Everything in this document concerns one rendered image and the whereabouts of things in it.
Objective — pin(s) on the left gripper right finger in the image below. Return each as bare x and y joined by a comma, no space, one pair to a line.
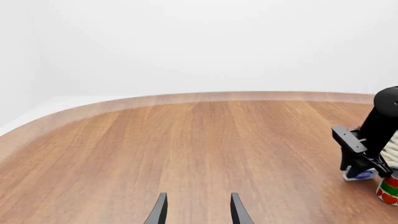
238,213

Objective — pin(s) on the red green soup tin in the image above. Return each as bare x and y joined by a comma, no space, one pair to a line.
388,191

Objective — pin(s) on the white woven basket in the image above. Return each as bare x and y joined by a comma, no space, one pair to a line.
392,151

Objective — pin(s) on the white blue cream cheese box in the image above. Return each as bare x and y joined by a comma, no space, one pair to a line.
364,175

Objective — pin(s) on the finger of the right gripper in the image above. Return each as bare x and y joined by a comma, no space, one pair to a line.
357,168
349,157

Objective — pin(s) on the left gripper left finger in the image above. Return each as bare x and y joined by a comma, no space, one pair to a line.
159,212

